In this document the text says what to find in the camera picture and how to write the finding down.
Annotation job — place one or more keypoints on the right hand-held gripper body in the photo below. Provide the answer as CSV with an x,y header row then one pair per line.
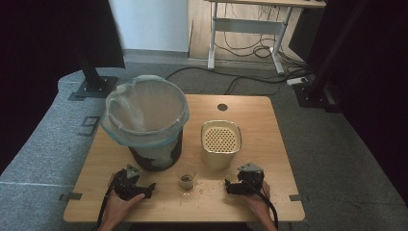
x,y
251,179

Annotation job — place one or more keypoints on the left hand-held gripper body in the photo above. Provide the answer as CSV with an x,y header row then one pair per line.
x,y
125,187

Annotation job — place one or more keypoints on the person's left hand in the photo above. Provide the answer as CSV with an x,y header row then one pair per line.
x,y
117,208

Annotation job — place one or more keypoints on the person's right hand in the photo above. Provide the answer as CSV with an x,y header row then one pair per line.
x,y
261,203

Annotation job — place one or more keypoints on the scattered tea crumbs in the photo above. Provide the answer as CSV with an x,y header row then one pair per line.
x,y
205,190

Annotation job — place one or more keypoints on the black mesh waste bin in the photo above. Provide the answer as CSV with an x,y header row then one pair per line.
x,y
157,159

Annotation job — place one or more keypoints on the cream bin with perforated strainer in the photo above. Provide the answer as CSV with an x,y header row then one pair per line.
x,y
220,150

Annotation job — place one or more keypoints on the small glass cup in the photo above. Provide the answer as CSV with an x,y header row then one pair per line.
x,y
186,182

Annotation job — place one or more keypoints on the grey tape strip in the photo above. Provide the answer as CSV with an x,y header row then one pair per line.
x,y
71,196
295,197

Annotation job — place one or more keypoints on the dark round table grommet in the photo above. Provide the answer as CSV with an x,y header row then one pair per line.
x,y
222,107

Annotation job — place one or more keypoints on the translucent plastic bin liner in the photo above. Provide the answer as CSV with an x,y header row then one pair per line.
x,y
150,106

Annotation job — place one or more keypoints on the white power strip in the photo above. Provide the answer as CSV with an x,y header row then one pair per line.
x,y
297,81

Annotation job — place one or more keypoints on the black metal stand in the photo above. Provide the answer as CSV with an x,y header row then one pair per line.
x,y
93,80
316,86

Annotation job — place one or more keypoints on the dark curtain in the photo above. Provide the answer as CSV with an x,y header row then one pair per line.
x,y
48,48
378,80

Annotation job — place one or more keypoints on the white metal desk frame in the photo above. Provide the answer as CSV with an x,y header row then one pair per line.
x,y
247,26

